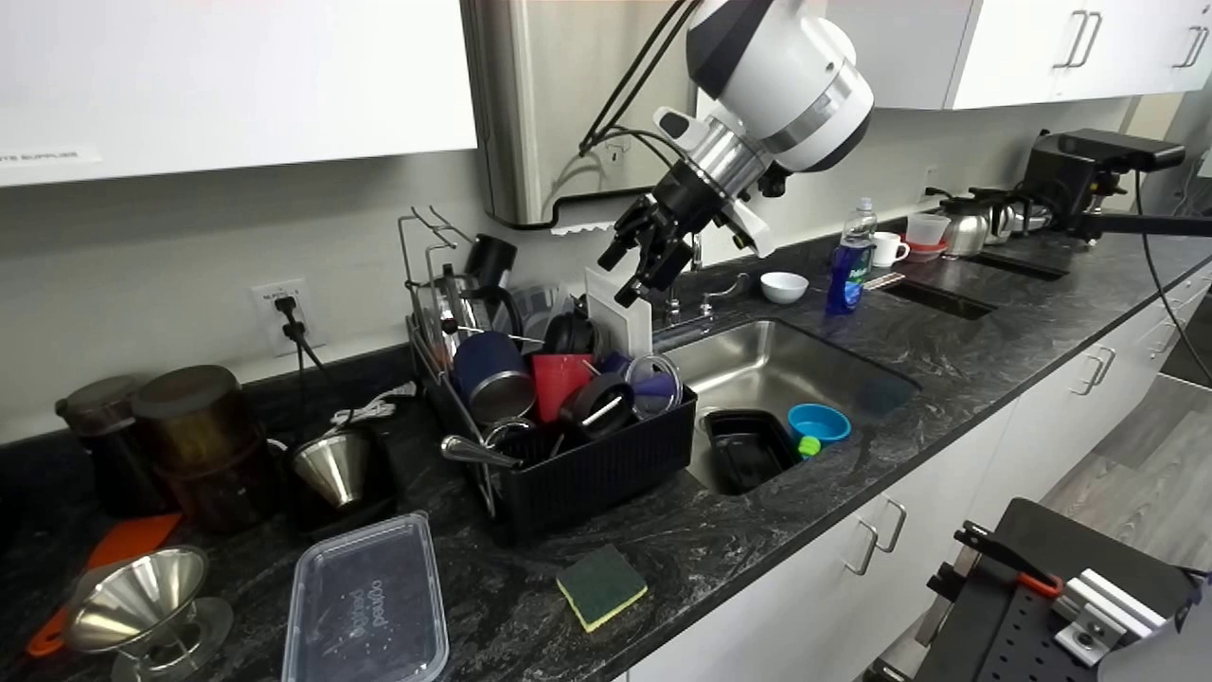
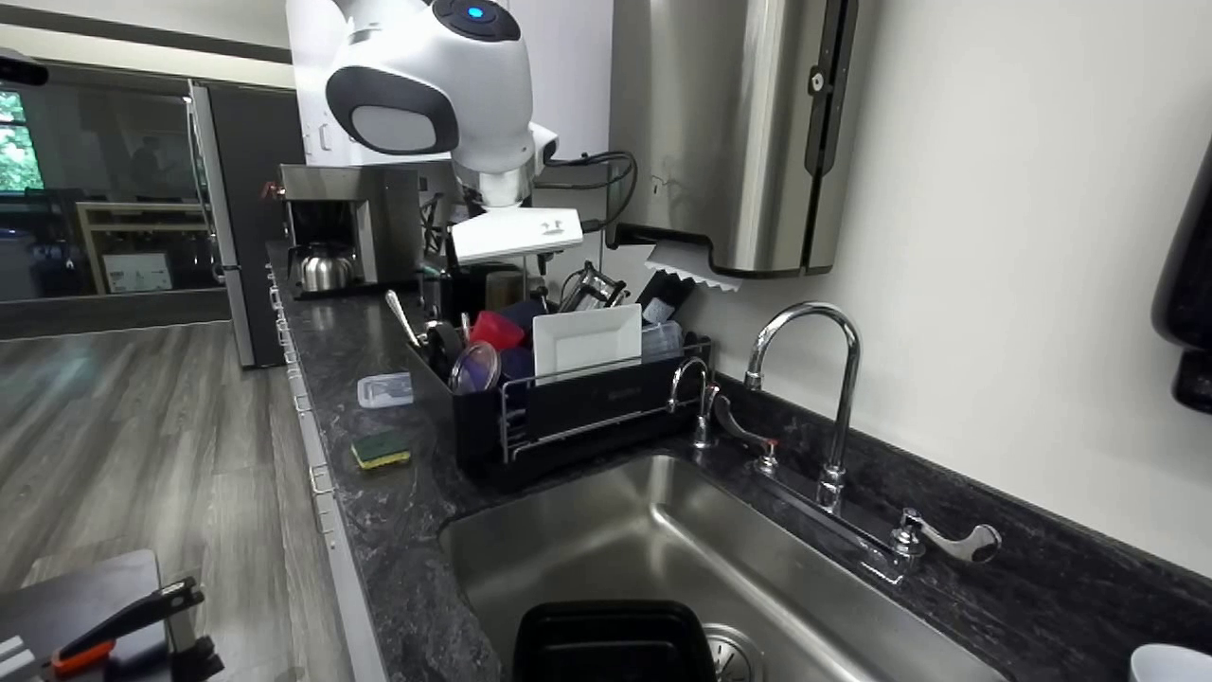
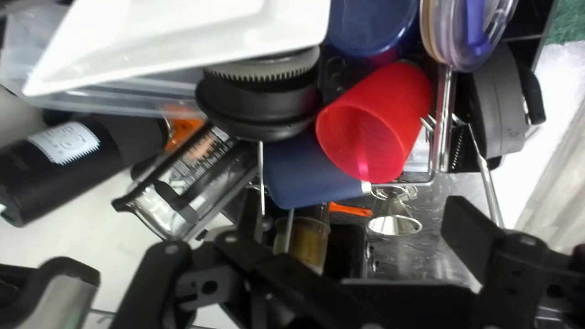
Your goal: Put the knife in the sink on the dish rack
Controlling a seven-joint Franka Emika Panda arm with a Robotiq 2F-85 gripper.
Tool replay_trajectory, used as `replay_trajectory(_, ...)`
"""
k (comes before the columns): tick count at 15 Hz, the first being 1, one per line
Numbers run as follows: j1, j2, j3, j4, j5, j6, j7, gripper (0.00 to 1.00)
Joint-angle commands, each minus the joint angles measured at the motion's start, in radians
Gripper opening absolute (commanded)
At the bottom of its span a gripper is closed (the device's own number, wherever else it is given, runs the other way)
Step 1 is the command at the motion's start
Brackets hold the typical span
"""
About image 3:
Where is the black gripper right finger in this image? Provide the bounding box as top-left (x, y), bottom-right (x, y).
top-left (439, 195), bottom-right (585, 329)

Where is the small metal cone dripper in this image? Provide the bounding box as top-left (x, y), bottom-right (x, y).
top-left (364, 180), bottom-right (426, 237)

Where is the grey black round lid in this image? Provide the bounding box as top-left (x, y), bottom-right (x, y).
top-left (470, 43), bottom-right (548, 160)

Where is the clear plastic tub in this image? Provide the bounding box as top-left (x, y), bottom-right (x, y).
top-left (0, 10), bottom-right (210, 120)

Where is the red plastic cup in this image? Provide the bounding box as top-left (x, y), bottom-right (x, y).
top-left (312, 58), bottom-right (439, 184)

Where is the glass beaker with black frame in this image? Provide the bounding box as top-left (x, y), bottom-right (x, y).
top-left (111, 122), bottom-right (261, 242)

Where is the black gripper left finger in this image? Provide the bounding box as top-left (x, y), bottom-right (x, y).
top-left (108, 226), bottom-right (318, 329)

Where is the dark blue metal mug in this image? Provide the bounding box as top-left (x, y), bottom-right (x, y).
top-left (261, 127), bottom-right (375, 211)

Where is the ribbed black round lid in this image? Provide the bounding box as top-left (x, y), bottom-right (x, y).
top-left (194, 43), bottom-right (323, 144)

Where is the blue round cup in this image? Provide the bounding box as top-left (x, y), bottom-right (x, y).
top-left (417, 0), bottom-right (521, 74)

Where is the black dish rack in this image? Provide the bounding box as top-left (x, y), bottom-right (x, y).
top-left (243, 0), bottom-right (554, 244)

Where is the blue round container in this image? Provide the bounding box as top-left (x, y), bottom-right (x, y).
top-left (323, 0), bottom-right (424, 60)

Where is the black bottle with white label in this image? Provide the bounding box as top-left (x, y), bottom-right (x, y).
top-left (0, 116), bottom-right (174, 228)

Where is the white square plate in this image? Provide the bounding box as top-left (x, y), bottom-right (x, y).
top-left (20, 0), bottom-right (334, 100)

